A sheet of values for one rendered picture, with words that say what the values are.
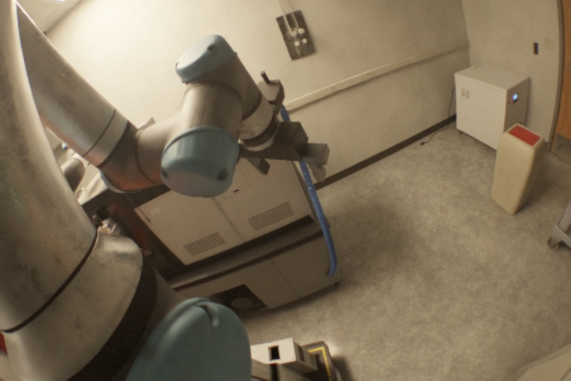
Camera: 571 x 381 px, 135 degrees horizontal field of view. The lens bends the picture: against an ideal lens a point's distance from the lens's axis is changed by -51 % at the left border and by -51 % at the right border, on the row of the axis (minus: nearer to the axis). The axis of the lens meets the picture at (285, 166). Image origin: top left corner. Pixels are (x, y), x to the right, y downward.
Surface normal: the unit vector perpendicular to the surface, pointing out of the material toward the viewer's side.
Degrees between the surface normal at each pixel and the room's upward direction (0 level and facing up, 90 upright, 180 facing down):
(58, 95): 99
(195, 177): 115
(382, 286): 0
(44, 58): 92
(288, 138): 25
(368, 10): 90
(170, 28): 90
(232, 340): 97
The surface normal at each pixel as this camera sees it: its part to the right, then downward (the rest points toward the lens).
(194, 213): 0.23, 0.47
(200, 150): 0.36, -0.43
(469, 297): -0.34, -0.78
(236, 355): 0.96, -0.07
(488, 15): -0.91, 0.41
